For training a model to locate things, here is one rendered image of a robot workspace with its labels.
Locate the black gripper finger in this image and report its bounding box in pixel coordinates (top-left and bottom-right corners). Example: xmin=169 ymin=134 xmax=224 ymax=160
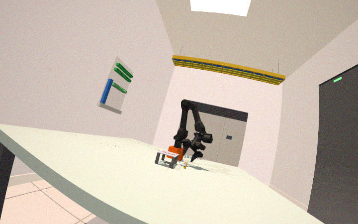
xmin=183 ymin=143 xmax=191 ymax=155
xmin=190 ymin=154 xmax=200 ymax=162

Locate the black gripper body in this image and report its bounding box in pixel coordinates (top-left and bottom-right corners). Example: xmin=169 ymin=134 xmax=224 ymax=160
xmin=182 ymin=138 xmax=203 ymax=157

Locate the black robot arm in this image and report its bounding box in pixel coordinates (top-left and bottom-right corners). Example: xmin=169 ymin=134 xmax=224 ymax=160
xmin=173 ymin=99 xmax=213 ymax=151

